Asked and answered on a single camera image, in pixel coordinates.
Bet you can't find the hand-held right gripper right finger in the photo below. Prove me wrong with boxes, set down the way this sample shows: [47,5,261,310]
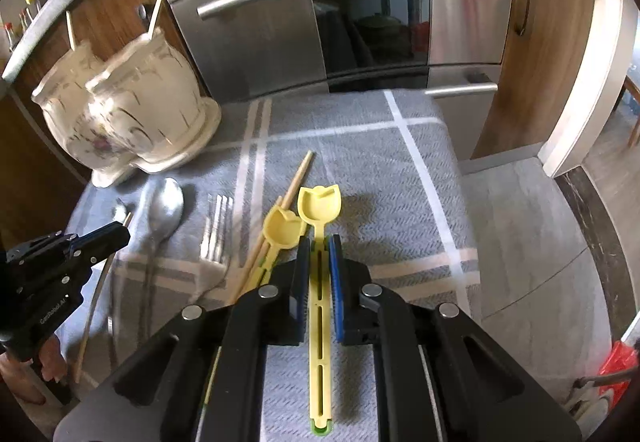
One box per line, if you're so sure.
[328,235,541,442]

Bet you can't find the grey kitchen countertop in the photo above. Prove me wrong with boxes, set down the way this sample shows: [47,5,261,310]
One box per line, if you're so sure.
[0,0,606,83]

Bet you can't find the cream ceramic utensil holder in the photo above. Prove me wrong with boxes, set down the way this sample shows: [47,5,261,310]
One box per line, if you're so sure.
[31,27,222,187]

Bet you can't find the wooden cabinet door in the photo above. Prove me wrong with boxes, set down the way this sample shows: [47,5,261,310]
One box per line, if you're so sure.
[67,0,211,98]
[470,0,601,160]
[0,20,93,243]

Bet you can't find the short oven drawer handle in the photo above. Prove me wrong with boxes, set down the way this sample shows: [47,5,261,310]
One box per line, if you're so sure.
[425,82,499,99]

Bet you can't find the person's left forearm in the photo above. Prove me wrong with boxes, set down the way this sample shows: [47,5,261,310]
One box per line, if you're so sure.
[0,347,48,408]

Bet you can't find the wooden furniture leg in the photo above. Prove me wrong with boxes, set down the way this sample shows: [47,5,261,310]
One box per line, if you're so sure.
[625,75,640,148]

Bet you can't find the large metal spoon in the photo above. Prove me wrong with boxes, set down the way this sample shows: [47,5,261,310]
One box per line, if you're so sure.
[132,177,185,343]

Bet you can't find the stainless steel built-in oven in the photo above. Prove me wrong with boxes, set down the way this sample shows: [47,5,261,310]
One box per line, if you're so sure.
[152,0,516,163]

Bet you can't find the metal fork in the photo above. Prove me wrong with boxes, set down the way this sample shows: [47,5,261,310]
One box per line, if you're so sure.
[192,193,236,305]

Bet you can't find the red plastic bag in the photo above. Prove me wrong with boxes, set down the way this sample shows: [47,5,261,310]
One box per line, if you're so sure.
[597,341,640,390]

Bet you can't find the yellow plastic spoon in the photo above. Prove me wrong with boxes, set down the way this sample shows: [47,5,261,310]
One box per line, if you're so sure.
[252,207,307,288]
[298,185,342,436]

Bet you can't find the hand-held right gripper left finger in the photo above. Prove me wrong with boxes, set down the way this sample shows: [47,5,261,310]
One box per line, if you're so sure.
[92,236,312,442]

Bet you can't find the grey plaid cloth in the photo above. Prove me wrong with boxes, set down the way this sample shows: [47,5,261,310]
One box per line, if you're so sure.
[55,90,483,442]

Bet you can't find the person's left hand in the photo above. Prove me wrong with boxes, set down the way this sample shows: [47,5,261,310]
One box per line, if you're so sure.
[39,337,67,384]

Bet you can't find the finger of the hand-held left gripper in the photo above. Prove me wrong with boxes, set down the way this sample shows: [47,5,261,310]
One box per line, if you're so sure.
[69,221,132,267]

